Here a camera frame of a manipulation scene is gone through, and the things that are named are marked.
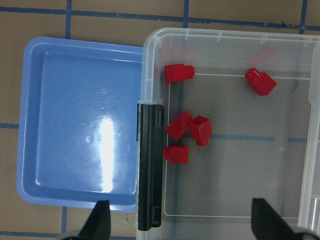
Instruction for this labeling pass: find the red block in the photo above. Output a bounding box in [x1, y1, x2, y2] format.
[244, 68, 277, 96]
[163, 145, 189, 164]
[164, 63, 195, 84]
[165, 111, 192, 141]

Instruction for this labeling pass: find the red block middle hollow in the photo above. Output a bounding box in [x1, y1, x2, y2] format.
[188, 115, 213, 147]

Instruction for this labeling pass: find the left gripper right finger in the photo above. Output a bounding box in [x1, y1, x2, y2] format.
[251, 198, 299, 240]

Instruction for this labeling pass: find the black box latch handle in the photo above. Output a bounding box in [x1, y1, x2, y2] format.
[137, 104, 164, 231]

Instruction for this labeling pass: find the clear plastic storage box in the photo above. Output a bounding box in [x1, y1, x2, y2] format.
[136, 28, 320, 240]

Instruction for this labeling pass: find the red block bottom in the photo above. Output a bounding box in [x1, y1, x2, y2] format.
[163, 145, 189, 164]

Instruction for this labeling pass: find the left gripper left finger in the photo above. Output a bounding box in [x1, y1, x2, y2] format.
[78, 200, 111, 240]

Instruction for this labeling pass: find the blue plastic tray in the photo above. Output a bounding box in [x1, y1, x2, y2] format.
[16, 37, 143, 212]

